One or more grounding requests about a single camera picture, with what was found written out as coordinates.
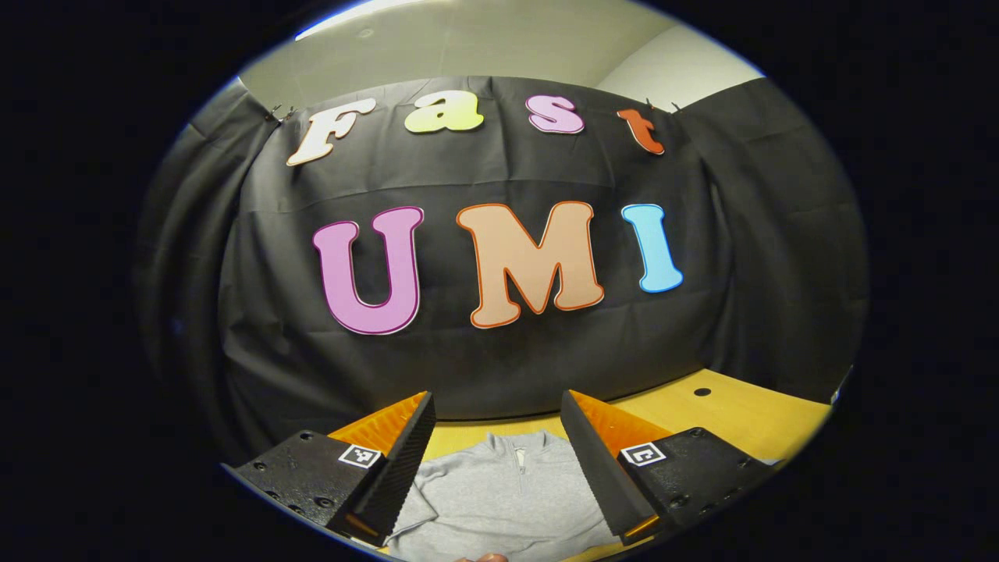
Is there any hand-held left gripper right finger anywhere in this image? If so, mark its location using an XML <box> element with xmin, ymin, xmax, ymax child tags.
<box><xmin>560</xmin><ymin>389</ymin><xmax>781</xmax><ymax>546</ymax></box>

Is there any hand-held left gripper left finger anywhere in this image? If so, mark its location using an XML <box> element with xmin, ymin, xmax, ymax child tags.
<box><xmin>222</xmin><ymin>390</ymin><xmax>438</xmax><ymax>547</ymax></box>

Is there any grey zip-neck sweatshirt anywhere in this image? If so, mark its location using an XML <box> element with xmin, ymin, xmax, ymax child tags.
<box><xmin>386</xmin><ymin>431</ymin><xmax>617</xmax><ymax>562</ymax></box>

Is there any black backdrop cloth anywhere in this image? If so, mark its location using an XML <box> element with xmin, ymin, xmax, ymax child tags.
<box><xmin>133</xmin><ymin>74</ymin><xmax>871</xmax><ymax>469</ymax></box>

